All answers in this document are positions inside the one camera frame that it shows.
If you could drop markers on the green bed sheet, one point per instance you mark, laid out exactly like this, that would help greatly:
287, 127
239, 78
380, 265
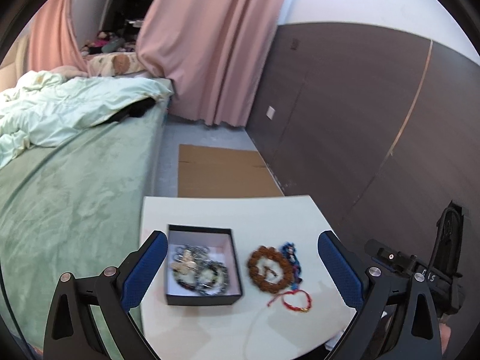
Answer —
74, 208

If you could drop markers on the flat brown cardboard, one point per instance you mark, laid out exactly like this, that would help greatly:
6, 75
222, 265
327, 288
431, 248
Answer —
223, 173

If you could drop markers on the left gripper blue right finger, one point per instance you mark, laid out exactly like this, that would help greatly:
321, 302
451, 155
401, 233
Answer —
343, 268

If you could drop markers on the pink curtain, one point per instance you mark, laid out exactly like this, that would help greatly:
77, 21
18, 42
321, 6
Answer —
213, 51
52, 40

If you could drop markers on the gold butterfly ornament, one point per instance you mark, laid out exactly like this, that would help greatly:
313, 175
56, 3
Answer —
185, 265

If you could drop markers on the black jewelry box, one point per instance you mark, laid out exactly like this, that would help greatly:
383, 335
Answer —
216, 282

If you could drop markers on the white wall socket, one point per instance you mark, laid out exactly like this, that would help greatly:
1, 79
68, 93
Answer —
270, 112

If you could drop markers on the patterned pillow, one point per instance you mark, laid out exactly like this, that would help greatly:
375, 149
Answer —
114, 64

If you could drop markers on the light green duvet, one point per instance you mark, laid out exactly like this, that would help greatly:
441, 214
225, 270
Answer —
45, 108

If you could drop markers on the right hand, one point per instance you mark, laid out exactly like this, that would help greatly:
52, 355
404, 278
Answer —
445, 333

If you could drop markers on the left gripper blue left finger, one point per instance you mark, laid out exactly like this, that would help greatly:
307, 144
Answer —
138, 270

